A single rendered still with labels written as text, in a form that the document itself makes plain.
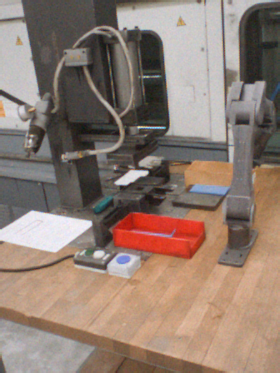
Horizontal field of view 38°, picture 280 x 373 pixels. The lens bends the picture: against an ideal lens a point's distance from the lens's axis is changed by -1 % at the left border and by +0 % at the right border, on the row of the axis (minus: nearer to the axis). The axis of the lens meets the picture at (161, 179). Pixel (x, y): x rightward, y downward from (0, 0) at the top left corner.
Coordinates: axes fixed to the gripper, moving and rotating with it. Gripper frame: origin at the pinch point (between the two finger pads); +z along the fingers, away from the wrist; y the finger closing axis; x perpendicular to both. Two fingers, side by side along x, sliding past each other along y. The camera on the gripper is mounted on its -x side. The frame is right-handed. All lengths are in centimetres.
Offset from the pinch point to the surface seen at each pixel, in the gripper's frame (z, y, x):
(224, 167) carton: 8.1, 7.0, -17.0
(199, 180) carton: 12.8, 12.0, -5.6
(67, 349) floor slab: 130, 29, 8
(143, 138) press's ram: -3.8, 30.8, 21.2
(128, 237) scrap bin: 15.7, 16.1, 42.8
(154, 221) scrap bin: 14.1, 13.5, 31.4
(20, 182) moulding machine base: 110, 122, -54
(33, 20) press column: -21, 79, 24
